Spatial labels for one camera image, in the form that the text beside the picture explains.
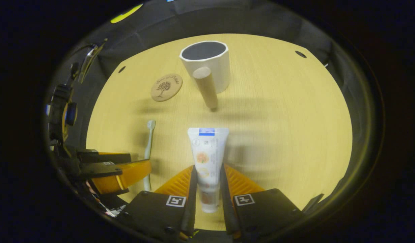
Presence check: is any black backdrop cloth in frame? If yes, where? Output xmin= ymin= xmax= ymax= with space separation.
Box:
xmin=46 ymin=0 xmax=375 ymax=218

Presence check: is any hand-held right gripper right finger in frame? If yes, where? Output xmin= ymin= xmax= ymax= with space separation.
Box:
xmin=220 ymin=164 xmax=303 ymax=236

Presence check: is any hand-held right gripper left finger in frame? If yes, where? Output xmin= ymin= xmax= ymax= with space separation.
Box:
xmin=124 ymin=165 xmax=198 ymax=239

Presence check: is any white toothpaste tube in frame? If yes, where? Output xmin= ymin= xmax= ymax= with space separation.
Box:
xmin=188 ymin=127 xmax=229 ymax=213

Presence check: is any white cup with wooden handle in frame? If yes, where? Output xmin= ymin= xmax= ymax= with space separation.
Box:
xmin=179 ymin=40 xmax=230 ymax=110

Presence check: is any round cork coaster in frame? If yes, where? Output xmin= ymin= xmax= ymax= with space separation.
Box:
xmin=150 ymin=74 xmax=183 ymax=102

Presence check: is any white toothbrush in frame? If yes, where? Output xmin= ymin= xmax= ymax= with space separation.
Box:
xmin=143 ymin=119 xmax=157 ymax=191

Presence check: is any light wooden desktop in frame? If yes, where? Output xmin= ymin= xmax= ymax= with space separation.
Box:
xmin=86 ymin=33 xmax=353 ymax=232

